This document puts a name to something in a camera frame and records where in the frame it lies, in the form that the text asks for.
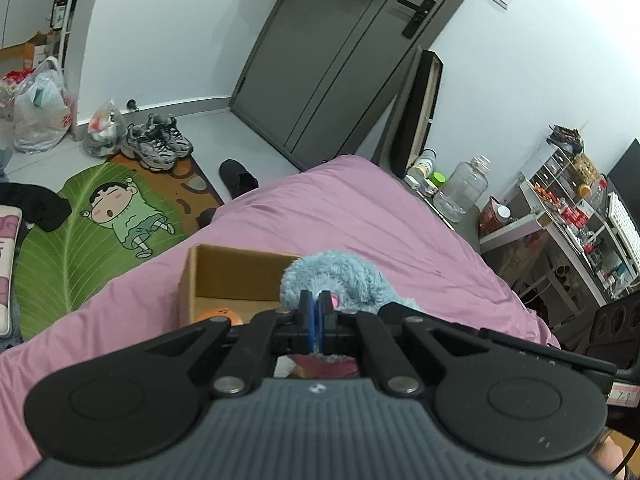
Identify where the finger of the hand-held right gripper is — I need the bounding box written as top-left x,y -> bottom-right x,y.
377,301 -> 438,328

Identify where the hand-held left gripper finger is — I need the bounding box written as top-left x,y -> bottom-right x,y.
145,292 -> 317,397
317,292 -> 488,396

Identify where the blue plush toy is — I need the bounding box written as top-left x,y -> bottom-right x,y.
279,250 -> 423,318

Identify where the cardboard box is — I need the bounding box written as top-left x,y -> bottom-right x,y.
178,244 -> 301,327

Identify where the black speaker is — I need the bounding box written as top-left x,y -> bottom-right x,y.
560,292 -> 640,372

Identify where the orange plush toy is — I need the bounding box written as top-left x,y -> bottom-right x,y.
196,307 -> 244,326

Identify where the pink bed sheet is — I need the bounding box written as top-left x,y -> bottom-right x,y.
0,155 -> 561,471

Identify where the white shelf desk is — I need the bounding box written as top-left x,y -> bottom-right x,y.
479,150 -> 640,307

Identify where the clear water jug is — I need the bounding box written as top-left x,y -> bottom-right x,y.
432,156 -> 492,224

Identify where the glass jar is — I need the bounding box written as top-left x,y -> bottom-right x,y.
407,149 -> 436,182

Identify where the white keyboard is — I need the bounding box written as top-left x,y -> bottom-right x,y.
606,192 -> 640,261

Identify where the wicker basket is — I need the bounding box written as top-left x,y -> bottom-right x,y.
572,154 -> 601,183

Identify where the long black box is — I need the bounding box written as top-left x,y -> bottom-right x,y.
389,49 -> 444,178

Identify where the black monitor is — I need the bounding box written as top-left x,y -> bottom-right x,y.
605,140 -> 640,196

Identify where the grey sneaker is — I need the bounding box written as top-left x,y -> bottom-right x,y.
145,114 -> 194,158
120,122 -> 179,171

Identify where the green cartoon floor mat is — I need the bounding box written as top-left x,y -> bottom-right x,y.
12,152 -> 226,342

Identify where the grey door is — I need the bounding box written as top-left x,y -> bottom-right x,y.
229,0 -> 481,173

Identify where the clear plastic bag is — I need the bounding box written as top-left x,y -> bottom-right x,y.
81,100 -> 129,158

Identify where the black door lock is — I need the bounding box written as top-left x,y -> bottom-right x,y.
397,0 -> 437,38

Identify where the black cloth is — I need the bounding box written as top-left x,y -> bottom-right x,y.
0,182 -> 74,234

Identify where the pink printed pillow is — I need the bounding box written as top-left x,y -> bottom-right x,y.
0,205 -> 24,337

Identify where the white plastic bag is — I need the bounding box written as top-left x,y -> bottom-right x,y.
12,56 -> 77,155

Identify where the white storage rack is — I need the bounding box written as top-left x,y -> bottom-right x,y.
52,0 -> 81,76

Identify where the dark bottle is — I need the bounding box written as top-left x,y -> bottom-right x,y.
50,0 -> 71,30

